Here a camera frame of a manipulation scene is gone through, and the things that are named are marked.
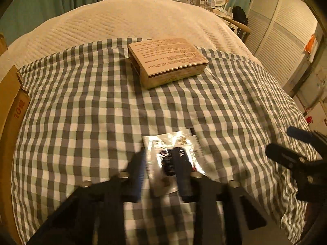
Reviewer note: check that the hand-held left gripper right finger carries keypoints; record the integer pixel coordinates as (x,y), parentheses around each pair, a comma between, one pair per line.
(182,181)

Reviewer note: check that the cream textured bedspread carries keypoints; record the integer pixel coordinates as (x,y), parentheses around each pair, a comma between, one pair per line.
(127,17)

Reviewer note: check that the green curtain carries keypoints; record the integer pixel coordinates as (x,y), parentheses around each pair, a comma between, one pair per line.
(51,0)

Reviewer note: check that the grey green checked blanket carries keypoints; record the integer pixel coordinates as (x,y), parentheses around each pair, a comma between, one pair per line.
(76,107)

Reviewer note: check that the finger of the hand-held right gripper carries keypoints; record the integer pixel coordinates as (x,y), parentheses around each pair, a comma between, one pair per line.
(283,155)
(299,134)

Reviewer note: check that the clear packet with black print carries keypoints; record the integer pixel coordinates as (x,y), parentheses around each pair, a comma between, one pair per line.
(163,143)

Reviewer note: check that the wooden chair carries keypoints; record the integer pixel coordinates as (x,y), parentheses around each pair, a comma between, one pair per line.
(241,26)

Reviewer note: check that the brown cardboard box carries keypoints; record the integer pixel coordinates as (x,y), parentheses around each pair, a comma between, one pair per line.
(12,107)

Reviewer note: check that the white louvered wardrobe doors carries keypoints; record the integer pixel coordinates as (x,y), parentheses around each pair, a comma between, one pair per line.
(278,30)

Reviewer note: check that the orange sticker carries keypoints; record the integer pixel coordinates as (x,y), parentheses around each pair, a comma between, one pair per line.
(310,44)

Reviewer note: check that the black bag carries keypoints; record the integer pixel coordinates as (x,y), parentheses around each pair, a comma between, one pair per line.
(240,15)

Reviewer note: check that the white vanity table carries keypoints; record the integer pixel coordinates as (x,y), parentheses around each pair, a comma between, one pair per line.
(217,10)

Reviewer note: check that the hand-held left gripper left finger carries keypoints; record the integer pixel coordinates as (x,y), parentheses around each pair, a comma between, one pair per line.
(140,176)

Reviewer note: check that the tan printed carton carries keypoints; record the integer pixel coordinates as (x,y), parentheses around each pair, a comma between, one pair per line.
(168,56)

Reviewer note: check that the cardboard carton red print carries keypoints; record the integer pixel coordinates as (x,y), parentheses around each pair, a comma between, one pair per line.
(314,107)

